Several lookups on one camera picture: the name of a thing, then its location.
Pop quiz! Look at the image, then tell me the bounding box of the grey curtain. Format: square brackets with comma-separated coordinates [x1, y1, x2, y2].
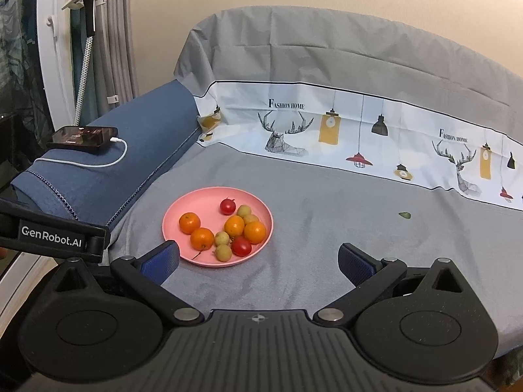
[94, 0, 142, 117]

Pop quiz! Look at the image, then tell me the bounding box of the white charging cable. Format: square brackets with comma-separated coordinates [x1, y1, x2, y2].
[35, 137, 128, 169]

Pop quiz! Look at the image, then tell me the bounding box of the blue pillow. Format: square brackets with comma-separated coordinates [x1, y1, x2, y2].
[10, 79, 203, 229]

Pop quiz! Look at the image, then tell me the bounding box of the black smartphone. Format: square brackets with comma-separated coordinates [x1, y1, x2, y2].
[46, 126, 119, 154]

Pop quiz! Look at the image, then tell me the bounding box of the grey printed bed sheet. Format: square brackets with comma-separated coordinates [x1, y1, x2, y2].
[106, 6, 523, 360]

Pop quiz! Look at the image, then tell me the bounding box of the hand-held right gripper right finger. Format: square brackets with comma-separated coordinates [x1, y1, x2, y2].
[314, 243, 466, 327]

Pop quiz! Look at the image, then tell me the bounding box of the orange mandarin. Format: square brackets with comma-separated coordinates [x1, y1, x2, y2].
[244, 221, 267, 244]
[179, 212, 201, 235]
[224, 216, 245, 238]
[190, 228, 215, 251]

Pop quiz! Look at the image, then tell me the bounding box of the pink plate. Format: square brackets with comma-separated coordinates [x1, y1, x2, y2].
[162, 187, 274, 269]

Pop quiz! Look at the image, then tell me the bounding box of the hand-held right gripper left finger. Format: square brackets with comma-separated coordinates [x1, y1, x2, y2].
[51, 240, 205, 328]

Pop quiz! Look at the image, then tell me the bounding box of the white arched frame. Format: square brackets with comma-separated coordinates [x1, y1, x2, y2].
[0, 0, 78, 327]

